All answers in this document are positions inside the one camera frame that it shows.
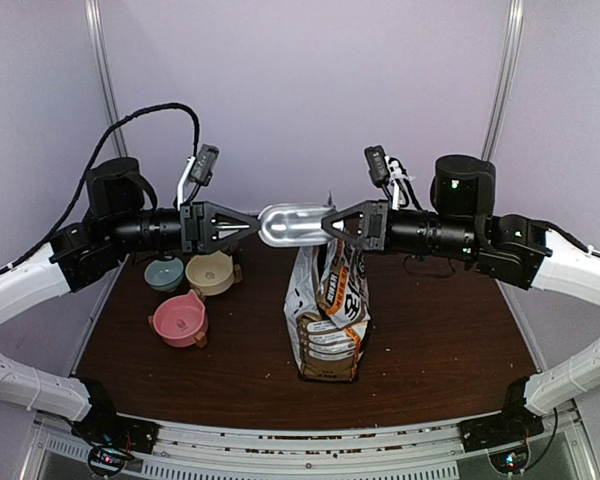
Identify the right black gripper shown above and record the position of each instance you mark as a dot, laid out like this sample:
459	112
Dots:
373	228

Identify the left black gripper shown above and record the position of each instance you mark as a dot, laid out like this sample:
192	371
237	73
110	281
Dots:
195	237

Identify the metal scoop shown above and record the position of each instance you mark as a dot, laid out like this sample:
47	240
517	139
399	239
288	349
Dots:
287	225

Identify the cream pet bowl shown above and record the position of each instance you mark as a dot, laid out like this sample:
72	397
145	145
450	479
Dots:
212	274

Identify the dog food bag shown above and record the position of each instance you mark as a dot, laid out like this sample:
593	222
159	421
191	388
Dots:
327	311

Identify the pink pet bowl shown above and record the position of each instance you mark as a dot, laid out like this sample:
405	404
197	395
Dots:
181	321

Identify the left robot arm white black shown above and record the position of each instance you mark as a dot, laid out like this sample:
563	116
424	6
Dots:
123	218

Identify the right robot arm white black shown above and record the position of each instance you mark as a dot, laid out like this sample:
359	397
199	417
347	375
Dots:
516	250

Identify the white ceramic bowl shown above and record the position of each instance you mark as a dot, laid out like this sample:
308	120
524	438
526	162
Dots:
167	256

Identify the teal ceramic bowl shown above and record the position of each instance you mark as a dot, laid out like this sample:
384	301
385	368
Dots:
164	275

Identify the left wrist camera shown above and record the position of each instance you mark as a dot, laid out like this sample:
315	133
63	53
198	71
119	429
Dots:
197	174

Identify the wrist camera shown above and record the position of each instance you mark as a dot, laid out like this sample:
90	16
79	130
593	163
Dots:
197	174
392	178

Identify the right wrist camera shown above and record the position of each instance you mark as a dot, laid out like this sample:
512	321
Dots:
392	178

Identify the front aluminium rail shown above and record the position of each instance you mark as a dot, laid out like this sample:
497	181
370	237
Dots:
433	450

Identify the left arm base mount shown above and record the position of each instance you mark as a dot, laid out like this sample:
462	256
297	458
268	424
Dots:
127	434

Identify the left aluminium frame post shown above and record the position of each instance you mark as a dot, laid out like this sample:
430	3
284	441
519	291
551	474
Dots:
107	75

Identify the aluminium frame post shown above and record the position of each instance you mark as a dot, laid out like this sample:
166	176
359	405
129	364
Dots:
511	45
107	75

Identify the right aluminium frame post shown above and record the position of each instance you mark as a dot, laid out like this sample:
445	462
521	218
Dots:
511	45

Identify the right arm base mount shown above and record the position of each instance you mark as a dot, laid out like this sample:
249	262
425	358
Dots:
495	430

